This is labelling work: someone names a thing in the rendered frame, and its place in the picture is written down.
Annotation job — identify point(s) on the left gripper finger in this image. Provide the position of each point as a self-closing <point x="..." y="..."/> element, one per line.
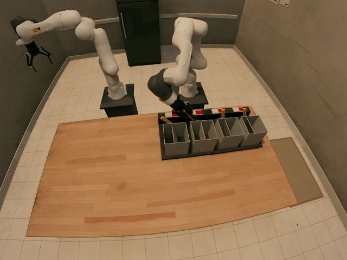
<point x="181" y="113"/>
<point x="190" y="111"/>

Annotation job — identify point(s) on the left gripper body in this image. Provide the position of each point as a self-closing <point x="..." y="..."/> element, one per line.
<point x="177" y="104"/>

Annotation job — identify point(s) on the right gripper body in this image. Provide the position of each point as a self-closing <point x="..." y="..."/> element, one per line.
<point x="32" y="47"/>

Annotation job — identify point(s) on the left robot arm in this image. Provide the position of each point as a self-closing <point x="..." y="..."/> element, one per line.
<point x="187" y="39"/>

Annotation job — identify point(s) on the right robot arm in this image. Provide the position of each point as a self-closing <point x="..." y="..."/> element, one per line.
<point x="25" y="28"/>

